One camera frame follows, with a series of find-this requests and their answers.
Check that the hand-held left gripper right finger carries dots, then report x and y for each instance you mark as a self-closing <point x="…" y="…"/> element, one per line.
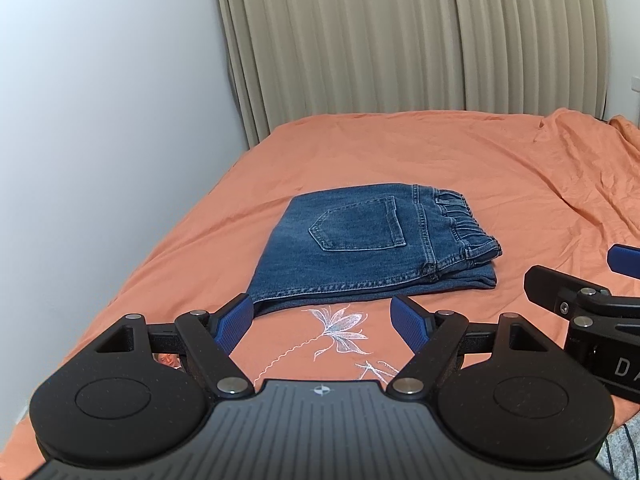
<point x="407" y="322"/>

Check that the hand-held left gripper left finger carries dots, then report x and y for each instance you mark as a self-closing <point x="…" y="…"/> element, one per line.
<point x="235" y="322"/>

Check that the beige pleated curtain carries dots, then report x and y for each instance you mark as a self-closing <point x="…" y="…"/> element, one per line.
<point x="400" y="35"/>

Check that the orange bed sheet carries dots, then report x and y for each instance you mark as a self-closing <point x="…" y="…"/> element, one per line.
<point x="400" y="150"/>

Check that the white wall plate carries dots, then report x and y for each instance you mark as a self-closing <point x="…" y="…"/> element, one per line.
<point x="636" y="85"/>

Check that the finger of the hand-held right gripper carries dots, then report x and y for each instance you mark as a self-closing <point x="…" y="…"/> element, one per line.
<point x="547" y="285"/>
<point x="625" y="260"/>

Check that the person's grey clothing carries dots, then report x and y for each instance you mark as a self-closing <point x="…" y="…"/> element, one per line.
<point x="625" y="455"/>

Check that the blue denim pants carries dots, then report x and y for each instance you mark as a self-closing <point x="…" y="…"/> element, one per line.
<point x="360" y="245"/>

